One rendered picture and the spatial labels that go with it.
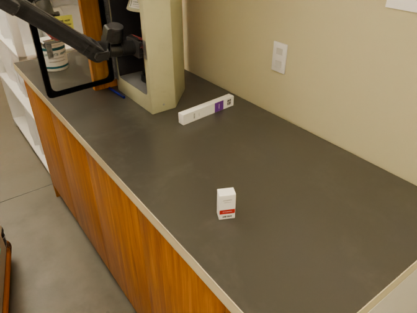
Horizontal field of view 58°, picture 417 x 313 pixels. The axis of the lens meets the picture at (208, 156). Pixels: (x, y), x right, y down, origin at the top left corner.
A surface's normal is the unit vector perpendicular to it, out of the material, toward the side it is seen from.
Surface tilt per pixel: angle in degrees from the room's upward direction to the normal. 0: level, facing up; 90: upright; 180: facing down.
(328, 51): 90
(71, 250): 0
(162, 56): 90
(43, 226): 0
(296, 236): 0
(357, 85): 90
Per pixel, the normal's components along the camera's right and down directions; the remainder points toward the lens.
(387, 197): 0.00, -0.84
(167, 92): 0.60, 0.43
